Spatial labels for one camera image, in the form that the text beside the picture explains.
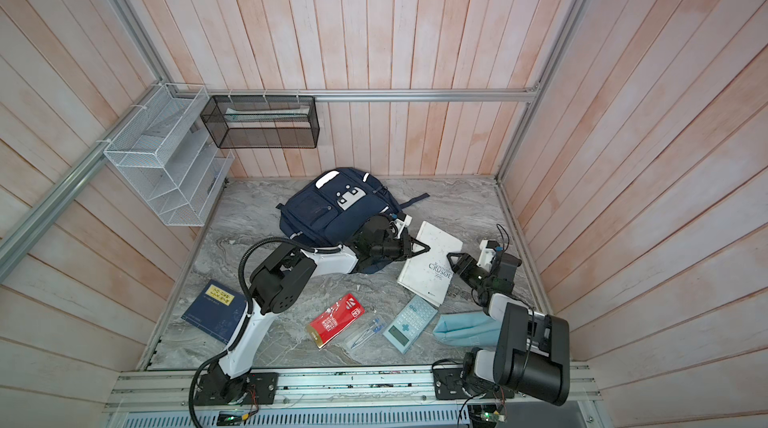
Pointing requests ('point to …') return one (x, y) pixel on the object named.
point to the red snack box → (332, 324)
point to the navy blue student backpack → (326, 209)
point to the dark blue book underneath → (216, 310)
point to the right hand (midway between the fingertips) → (454, 258)
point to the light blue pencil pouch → (472, 329)
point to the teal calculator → (410, 323)
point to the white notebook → (428, 274)
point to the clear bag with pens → (370, 329)
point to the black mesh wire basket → (263, 122)
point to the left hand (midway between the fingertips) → (429, 253)
